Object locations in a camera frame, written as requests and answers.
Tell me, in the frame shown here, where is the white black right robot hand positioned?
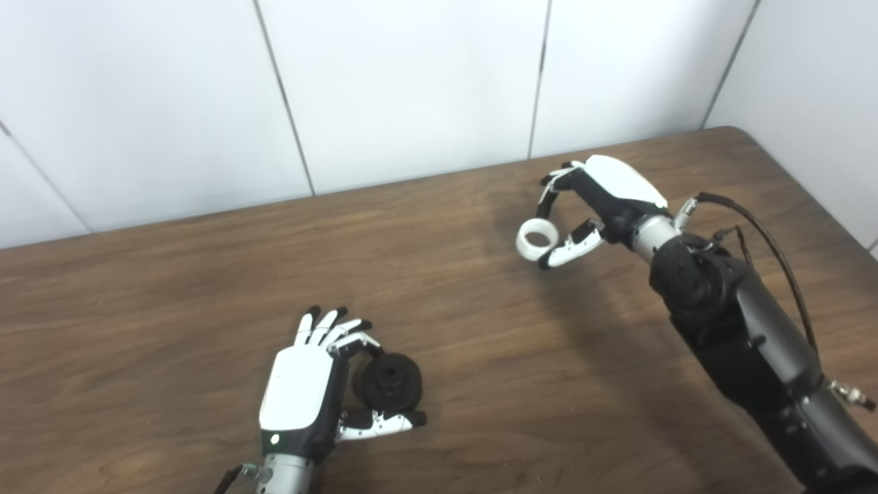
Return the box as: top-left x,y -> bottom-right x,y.
537,155 -> 672,270

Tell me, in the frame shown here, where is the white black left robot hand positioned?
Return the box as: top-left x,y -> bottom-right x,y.
258,305 -> 427,462

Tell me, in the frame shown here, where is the round black plastic part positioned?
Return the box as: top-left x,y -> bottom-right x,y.
353,353 -> 423,412

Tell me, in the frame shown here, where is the white plastic ring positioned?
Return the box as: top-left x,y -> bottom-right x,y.
516,218 -> 559,263

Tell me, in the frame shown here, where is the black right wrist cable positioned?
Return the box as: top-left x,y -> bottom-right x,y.
674,192 -> 824,357

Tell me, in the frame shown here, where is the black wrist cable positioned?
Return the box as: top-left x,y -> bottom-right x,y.
213,464 -> 265,494
674,192 -> 824,357

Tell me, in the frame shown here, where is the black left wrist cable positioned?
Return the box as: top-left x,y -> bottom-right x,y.
213,464 -> 265,494

